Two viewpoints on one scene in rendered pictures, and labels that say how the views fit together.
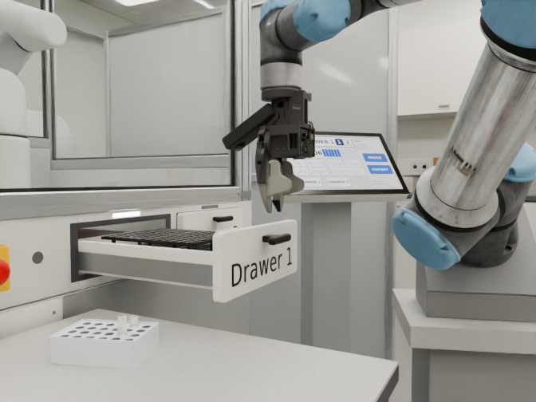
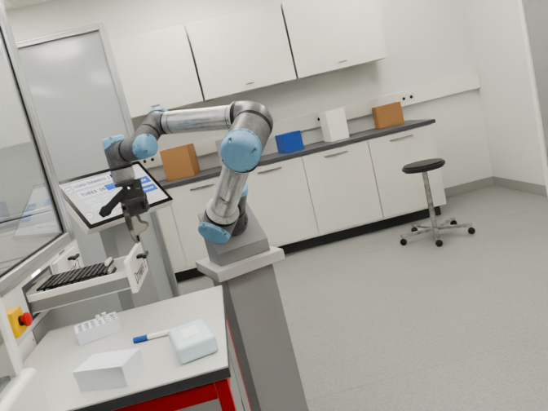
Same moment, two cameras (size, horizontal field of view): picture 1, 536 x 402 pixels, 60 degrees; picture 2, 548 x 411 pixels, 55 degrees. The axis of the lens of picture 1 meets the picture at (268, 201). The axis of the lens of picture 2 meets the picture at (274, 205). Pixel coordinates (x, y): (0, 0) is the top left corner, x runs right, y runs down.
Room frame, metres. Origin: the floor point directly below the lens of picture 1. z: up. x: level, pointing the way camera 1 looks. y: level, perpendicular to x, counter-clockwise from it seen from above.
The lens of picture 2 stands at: (-0.94, 0.53, 1.26)
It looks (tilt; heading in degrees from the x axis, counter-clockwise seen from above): 9 degrees down; 328
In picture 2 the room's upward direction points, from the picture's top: 14 degrees counter-clockwise
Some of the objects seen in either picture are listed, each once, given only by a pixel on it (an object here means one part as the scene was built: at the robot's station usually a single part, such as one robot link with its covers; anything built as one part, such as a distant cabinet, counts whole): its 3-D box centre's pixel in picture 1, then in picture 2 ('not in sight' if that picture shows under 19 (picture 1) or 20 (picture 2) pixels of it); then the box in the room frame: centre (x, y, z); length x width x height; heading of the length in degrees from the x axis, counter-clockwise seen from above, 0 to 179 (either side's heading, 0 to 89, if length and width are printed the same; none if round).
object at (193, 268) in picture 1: (171, 252); (77, 284); (0.94, 0.20, 0.86); 0.40 x 0.26 x 0.06; 63
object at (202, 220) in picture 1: (212, 230); (68, 267); (1.27, 0.15, 0.87); 0.29 x 0.02 x 0.11; 153
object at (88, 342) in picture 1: (106, 341); (98, 328); (0.66, 0.23, 0.78); 0.12 x 0.08 x 0.04; 81
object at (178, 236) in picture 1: (174, 250); (79, 282); (0.94, 0.19, 0.87); 0.22 x 0.18 x 0.06; 63
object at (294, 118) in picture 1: (285, 126); (132, 197); (0.83, -0.03, 1.11); 0.09 x 0.08 x 0.12; 62
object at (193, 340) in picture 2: not in sight; (192, 339); (0.25, 0.11, 0.78); 0.15 x 0.10 x 0.04; 166
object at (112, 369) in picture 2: not in sight; (109, 369); (0.29, 0.30, 0.79); 0.13 x 0.09 x 0.05; 43
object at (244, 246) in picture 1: (261, 254); (136, 266); (0.85, 0.01, 0.87); 0.29 x 0.02 x 0.11; 153
